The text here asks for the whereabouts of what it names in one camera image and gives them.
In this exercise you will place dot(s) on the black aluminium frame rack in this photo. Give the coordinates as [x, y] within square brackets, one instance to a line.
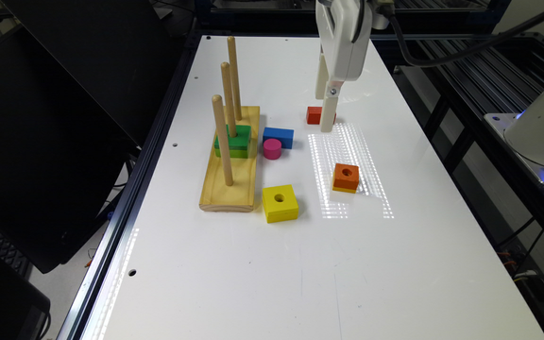
[476, 76]

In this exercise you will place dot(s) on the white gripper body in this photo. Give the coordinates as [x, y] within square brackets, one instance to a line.
[344, 28]

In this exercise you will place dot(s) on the green square block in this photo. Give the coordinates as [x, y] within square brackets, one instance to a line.
[239, 145]

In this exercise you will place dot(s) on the rear wooden peg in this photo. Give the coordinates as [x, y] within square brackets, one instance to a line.
[234, 78]

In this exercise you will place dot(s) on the yellow square block with hole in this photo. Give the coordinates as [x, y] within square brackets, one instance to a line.
[280, 203]

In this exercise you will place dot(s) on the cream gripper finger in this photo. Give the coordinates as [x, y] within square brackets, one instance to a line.
[321, 78]
[330, 95]

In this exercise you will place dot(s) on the black monitor panel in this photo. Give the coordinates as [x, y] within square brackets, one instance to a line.
[81, 83]

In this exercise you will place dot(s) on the wooden peg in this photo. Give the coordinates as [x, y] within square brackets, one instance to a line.
[222, 137]
[228, 94]
[234, 78]

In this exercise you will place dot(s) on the orange block with hole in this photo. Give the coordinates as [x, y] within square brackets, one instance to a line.
[345, 178]

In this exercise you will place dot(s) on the front wooden peg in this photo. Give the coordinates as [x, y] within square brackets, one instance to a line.
[222, 137]

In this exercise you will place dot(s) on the pink cylinder block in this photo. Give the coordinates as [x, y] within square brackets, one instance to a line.
[272, 149]

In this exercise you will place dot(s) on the red rectangular block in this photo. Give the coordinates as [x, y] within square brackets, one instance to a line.
[313, 115]

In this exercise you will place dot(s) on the middle wooden peg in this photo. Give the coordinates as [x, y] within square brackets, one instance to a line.
[228, 94]

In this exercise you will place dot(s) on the blue rectangular block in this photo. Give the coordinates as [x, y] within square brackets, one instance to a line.
[284, 135]

